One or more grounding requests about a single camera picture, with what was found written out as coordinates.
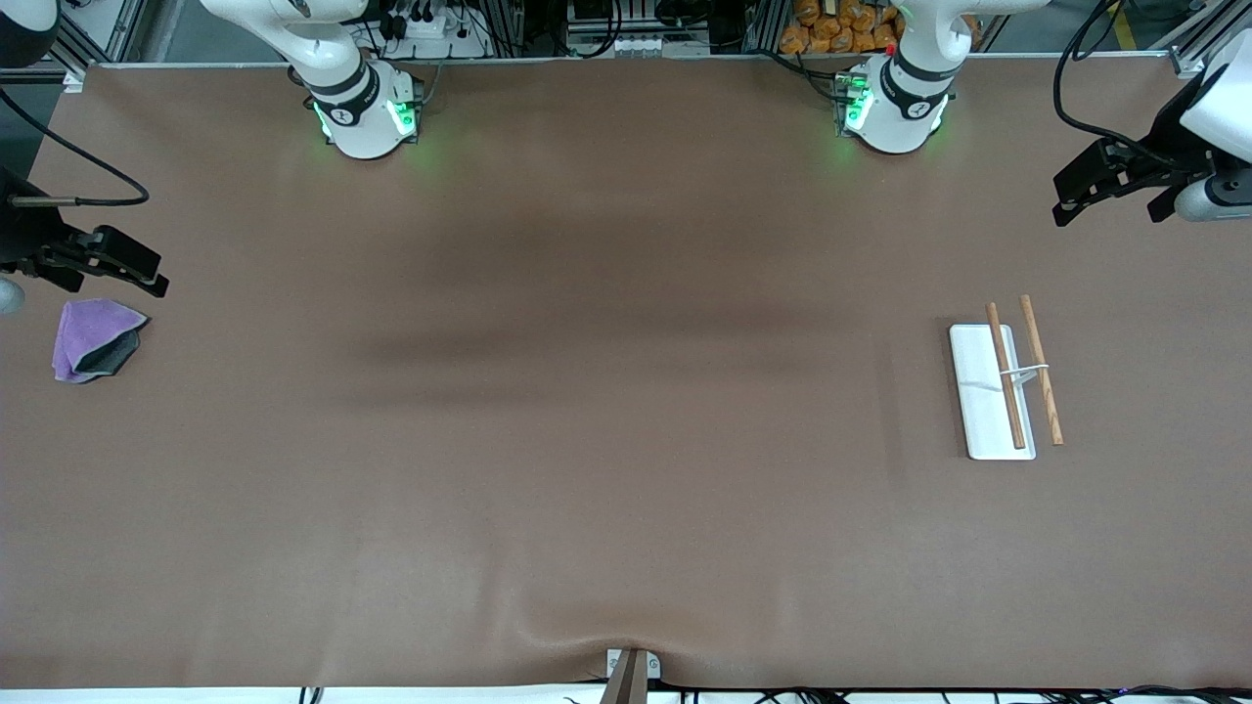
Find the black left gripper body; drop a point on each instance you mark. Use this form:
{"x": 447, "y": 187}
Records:
{"x": 1173, "y": 138}

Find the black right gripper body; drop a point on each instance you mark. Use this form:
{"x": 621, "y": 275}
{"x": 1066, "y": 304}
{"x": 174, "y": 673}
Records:
{"x": 22, "y": 235}

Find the purple and grey towel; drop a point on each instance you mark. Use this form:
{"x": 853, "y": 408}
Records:
{"x": 88, "y": 332}

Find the white rack with wooden bars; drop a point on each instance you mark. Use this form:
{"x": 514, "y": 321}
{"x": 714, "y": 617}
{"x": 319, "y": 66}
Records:
{"x": 983, "y": 391}

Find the pile of orange packets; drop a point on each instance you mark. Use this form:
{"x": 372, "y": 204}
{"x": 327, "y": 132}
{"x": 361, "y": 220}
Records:
{"x": 831, "y": 29}

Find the white power strip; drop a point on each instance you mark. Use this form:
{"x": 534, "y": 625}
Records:
{"x": 430, "y": 27}

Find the aluminium frame post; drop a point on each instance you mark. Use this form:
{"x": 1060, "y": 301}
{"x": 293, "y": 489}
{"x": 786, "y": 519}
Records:
{"x": 98, "y": 39}
{"x": 1188, "y": 44}

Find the metal table edge bracket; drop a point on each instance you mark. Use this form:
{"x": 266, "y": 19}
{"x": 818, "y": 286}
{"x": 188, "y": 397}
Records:
{"x": 631, "y": 675}

